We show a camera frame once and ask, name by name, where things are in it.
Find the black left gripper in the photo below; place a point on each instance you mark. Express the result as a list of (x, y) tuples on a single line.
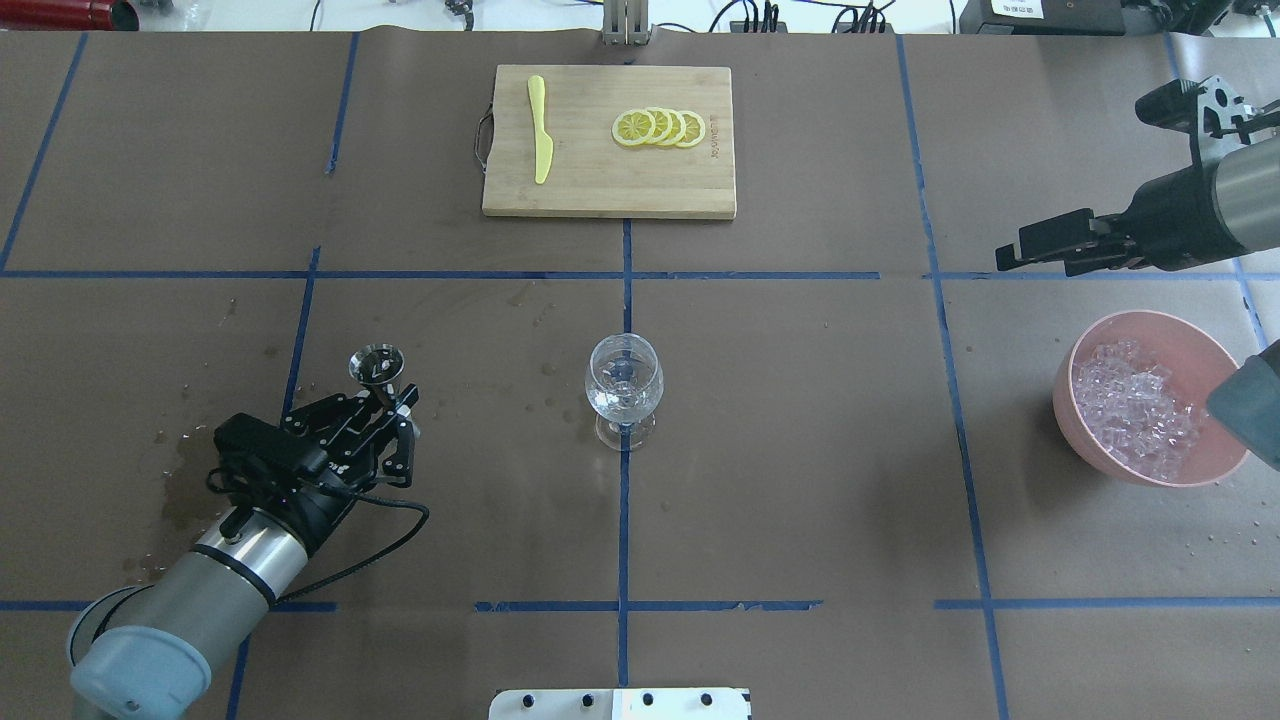
[(318, 502)]

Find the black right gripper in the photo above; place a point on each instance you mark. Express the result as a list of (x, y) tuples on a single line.
[(1172, 218)]

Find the steel jigger cup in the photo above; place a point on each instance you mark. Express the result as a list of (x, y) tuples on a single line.
[(377, 368)]

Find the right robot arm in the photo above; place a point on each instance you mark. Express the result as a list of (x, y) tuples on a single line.
[(1247, 193)]

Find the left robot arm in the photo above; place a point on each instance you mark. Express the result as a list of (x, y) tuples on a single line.
[(150, 651)]

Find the clear ice cubes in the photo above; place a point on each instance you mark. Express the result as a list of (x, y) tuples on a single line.
[(1127, 401)]

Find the clear wine glass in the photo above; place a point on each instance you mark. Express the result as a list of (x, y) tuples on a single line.
[(624, 383)]

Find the pink bowl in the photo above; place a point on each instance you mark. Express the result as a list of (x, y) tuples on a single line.
[(1198, 364)]

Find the black box device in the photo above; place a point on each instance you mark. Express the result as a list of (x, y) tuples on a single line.
[(1065, 18)]

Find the yellow plastic knife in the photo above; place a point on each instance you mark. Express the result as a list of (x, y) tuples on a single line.
[(544, 144)]

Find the bamboo cutting board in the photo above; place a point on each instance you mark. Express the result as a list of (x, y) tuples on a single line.
[(592, 176)]

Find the lemon slice rightmost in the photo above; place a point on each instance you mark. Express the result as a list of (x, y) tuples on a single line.
[(694, 129)]

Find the lemon slice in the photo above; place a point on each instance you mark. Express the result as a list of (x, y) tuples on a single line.
[(694, 129), (634, 128), (675, 130), (659, 124)]

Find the lemon slice leftmost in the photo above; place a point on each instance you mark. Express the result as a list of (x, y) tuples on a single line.
[(634, 128)]

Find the red cylinder bottle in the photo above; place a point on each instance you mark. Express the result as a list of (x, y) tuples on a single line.
[(70, 15)]

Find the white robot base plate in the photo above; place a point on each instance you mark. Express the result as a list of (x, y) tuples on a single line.
[(623, 703)]

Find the aluminium frame post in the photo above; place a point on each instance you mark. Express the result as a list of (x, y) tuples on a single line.
[(626, 23)]

